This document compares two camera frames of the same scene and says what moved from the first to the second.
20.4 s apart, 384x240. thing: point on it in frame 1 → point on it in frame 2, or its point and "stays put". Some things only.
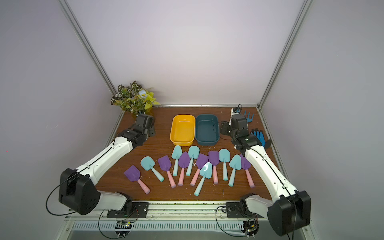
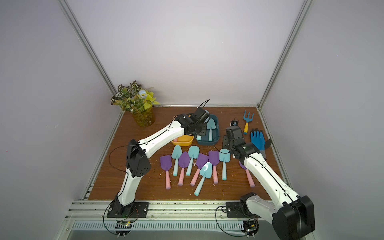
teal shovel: (207, 171) stays put
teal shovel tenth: (224, 156) stays put
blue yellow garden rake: (248, 119) stays put
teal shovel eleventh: (236, 164) → (210, 126)
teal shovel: (147, 163) → (199, 137)
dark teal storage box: (206, 132) stays put
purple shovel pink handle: (245, 164) stays put
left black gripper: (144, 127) → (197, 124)
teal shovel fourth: (176, 153) stays put
